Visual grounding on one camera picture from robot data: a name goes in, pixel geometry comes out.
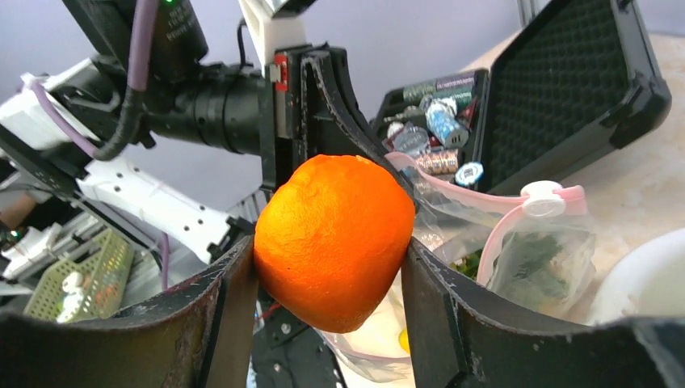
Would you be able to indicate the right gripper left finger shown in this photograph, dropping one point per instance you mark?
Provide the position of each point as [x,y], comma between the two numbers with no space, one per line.
[196,334]

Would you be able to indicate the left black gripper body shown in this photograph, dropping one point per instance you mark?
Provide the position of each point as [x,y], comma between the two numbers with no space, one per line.
[294,124]

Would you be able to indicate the black poker chip case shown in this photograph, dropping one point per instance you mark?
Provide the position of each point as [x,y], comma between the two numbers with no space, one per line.
[578,82]

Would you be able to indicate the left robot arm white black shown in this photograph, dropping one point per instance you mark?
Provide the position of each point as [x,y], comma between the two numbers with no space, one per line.
[147,79]

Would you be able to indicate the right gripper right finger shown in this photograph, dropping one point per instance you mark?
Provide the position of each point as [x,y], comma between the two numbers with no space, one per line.
[463,335]

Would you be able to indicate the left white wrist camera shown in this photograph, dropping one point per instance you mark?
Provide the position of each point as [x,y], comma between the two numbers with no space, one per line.
[275,25]

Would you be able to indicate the green perforated metal box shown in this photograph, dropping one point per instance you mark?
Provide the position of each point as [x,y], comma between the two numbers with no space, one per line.
[71,291]

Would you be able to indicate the orange toy tangerine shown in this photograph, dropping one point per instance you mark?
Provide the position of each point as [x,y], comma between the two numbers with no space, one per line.
[331,240]

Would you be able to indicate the white oval plastic basket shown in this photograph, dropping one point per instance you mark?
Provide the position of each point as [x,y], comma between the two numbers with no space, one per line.
[647,281]

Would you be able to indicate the yellow-green toy mango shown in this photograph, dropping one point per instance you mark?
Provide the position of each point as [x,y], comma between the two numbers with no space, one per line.
[403,340]

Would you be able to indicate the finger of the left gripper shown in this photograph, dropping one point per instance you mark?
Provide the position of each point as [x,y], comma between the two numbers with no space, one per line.
[349,120]

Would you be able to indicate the white blue poker chip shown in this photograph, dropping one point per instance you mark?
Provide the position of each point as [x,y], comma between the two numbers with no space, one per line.
[468,174]

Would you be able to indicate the clear pink-dotted zip bag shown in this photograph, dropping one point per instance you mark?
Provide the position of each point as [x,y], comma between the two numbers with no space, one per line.
[537,250]

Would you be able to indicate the toy pineapple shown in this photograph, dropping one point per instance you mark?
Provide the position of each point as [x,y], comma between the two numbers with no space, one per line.
[468,264]

